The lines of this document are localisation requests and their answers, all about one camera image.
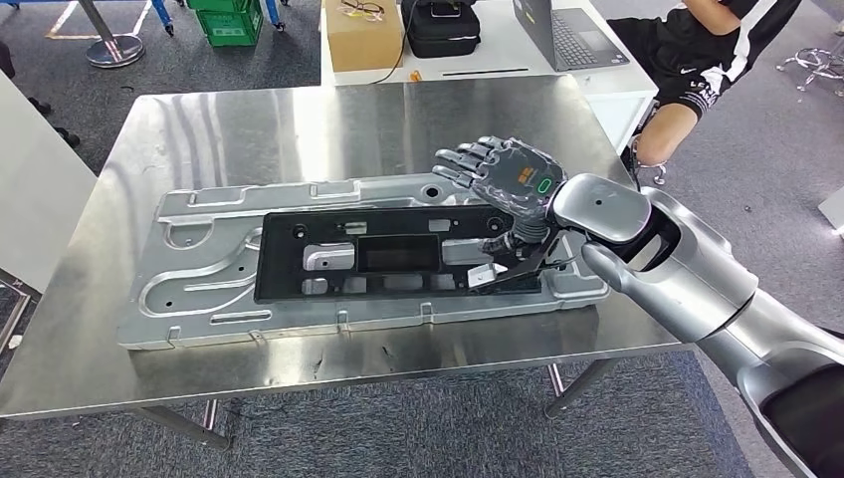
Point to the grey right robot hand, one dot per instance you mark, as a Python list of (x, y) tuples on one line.
[(521, 175)]

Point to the black plastic plate bracket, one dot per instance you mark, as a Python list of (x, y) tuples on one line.
[(277, 264)]

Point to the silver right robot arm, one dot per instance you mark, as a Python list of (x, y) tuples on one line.
[(692, 284)]

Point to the stainless steel workbench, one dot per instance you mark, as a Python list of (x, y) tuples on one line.
[(264, 132)]

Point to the thin black strip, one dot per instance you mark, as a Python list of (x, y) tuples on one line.
[(485, 72)]

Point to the white desk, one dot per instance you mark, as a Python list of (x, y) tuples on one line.
[(501, 59)]

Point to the chrome stool base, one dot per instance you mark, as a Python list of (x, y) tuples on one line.
[(115, 49), (814, 66), (649, 168)]

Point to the small orange clip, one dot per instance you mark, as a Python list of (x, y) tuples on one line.
[(415, 76)]

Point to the grey laptop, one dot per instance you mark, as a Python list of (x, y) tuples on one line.
[(573, 39)]

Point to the black box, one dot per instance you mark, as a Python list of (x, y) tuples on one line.
[(442, 33)]

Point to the brown cardboard box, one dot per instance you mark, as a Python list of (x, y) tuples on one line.
[(362, 43)]

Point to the person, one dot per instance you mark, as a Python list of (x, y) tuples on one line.
[(699, 59)]

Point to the eyeglasses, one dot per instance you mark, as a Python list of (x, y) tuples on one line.
[(362, 9)]

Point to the white box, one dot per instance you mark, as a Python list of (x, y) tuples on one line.
[(832, 210)]

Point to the green plastic crate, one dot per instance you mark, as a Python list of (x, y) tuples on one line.
[(231, 26)]

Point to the stamped sheet metal panel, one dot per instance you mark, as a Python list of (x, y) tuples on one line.
[(198, 290)]

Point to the white cabinet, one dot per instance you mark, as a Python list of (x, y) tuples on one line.
[(33, 185)]

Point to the stainless steel table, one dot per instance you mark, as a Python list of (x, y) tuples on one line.
[(16, 310)]

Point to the small white paper scrap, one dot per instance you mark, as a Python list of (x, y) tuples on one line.
[(14, 342)]

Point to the black camera bracket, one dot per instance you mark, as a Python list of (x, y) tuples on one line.
[(527, 267)]

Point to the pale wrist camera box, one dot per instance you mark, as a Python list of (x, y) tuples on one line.
[(485, 276)]

